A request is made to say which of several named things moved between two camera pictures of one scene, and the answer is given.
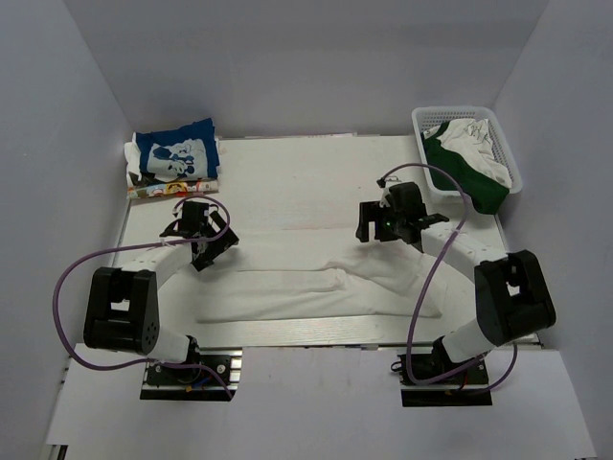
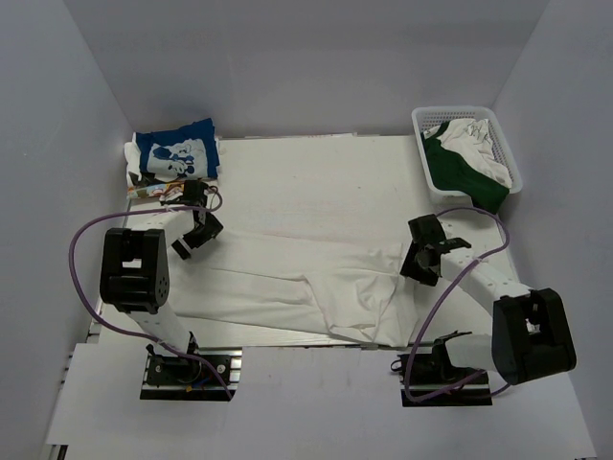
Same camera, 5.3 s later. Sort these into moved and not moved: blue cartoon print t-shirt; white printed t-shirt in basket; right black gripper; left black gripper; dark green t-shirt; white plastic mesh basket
Moved: right black gripper; left black gripper
Not moved: dark green t-shirt; white plastic mesh basket; blue cartoon print t-shirt; white printed t-shirt in basket
